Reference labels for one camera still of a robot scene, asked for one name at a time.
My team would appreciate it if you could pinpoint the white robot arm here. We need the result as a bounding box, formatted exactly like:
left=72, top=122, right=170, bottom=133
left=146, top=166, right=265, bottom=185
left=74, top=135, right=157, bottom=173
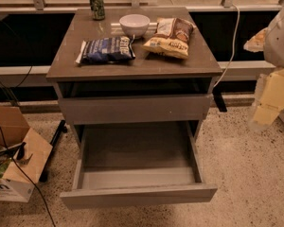
left=243, top=6, right=284, bottom=131

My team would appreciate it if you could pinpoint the green soda can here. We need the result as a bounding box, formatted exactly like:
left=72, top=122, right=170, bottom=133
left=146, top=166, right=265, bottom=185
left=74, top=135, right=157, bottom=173
left=89, top=0, right=105, bottom=20

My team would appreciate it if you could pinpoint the grey drawer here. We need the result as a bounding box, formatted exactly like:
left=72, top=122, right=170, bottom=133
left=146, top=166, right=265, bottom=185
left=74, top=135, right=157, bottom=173
left=61, top=122, right=217, bottom=209
left=59, top=95, right=212, bottom=125

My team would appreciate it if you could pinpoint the white bowl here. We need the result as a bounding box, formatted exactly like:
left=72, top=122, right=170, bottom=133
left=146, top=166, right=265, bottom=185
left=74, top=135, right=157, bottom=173
left=119, top=14, right=150, bottom=38

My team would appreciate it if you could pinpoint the grey drawer cabinet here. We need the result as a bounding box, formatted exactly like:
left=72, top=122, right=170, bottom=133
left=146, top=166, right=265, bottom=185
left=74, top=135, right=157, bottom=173
left=46, top=7, right=222, bottom=143

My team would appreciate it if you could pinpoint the open cardboard box left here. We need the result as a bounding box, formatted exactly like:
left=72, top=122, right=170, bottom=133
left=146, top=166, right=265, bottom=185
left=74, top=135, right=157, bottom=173
left=0, top=107, right=52, bottom=202

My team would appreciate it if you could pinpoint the grey top drawer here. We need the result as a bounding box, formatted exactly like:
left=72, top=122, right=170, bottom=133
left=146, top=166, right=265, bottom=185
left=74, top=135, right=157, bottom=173
left=59, top=95, right=212, bottom=125

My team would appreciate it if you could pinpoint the black cable on floor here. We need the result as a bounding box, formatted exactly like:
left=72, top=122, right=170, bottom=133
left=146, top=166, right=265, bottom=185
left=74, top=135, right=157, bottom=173
left=0, top=112, right=57, bottom=227

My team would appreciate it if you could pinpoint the blue chip bag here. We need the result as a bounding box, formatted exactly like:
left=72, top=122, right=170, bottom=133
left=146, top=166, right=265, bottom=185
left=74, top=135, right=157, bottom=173
left=76, top=36, right=135, bottom=64

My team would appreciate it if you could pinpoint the yellow brown chip bag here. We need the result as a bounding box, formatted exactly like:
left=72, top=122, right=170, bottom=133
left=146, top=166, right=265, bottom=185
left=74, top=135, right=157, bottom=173
left=142, top=18, right=196, bottom=60

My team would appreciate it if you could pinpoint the black stand leg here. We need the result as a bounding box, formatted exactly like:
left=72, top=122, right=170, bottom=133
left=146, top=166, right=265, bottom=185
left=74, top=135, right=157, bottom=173
left=39, top=120, right=67, bottom=183

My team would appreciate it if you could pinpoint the white cable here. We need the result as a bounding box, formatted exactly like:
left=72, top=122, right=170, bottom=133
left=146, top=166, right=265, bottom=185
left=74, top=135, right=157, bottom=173
left=212, top=4, right=241, bottom=90

